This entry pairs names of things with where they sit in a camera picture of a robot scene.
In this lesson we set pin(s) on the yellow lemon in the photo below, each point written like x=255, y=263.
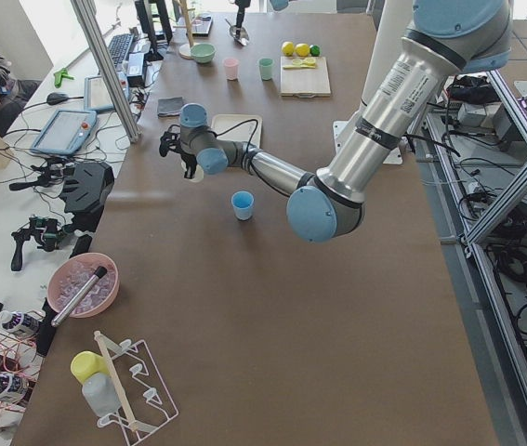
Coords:
x=302, y=50
x=288, y=48

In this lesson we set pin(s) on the green cup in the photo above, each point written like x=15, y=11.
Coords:
x=265, y=66

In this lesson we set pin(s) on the teach pendant tablet far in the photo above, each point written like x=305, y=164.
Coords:
x=96, y=95

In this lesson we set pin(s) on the white wire cup rack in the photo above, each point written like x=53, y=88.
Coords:
x=147, y=405

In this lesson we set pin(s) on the wooden cup tree stand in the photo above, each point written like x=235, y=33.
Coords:
x=185, y=50

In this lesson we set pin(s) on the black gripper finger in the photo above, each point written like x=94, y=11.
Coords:
x=189, y=172

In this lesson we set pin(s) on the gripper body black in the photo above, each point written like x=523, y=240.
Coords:
x=187, y=162

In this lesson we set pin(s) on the mint green bowl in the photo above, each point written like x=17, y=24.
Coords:
x=203, y=53

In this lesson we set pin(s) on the teach pendant tablet near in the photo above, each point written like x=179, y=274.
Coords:
x=65, y=133

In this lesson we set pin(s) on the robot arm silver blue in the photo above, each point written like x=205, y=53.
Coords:
x=442, y=39

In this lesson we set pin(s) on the pink cup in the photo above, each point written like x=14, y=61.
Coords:
x=231, y=68

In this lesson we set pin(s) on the yellow cup on rack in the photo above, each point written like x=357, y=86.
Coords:
x=87, y=363

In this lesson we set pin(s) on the grey folded cloth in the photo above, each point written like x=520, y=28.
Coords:
x=167, y=107

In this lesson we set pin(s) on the beige tray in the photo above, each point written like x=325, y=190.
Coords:
x=238, y=127

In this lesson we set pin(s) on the green lime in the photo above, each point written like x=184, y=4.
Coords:
x=315, y=50

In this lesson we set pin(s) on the yellow lemon left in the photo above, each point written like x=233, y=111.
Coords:
x=302, y=50

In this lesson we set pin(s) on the teach pendant tablet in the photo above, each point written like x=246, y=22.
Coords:
x=96, y=95
x=65, y=133

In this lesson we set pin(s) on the metal muddler in bowl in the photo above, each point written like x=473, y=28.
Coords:
x=96, y=276

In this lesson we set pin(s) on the lemon half slice left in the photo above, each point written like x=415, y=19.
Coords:
x=309, y=62

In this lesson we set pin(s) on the yellow lemon right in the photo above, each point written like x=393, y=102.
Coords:
x=288, y=48

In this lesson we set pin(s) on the clear cup on rack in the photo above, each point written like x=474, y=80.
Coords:
x=100, y=395

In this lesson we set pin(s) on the yellow plastic knife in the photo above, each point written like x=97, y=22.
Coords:
x=288, y=67

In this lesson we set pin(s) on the black keyboard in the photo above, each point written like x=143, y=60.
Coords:
x=119, y=49

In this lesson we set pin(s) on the blue cup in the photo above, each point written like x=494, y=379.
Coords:
x=242, y=203

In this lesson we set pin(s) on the wooden cutting board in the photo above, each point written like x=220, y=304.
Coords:
x=305, y=83

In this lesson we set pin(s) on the metal scoop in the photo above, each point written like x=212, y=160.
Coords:
x=238, y=34

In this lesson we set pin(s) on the cream white cup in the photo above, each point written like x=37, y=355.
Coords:
x=198, y=175

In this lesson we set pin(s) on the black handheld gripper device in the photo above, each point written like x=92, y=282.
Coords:
x=47, y=232

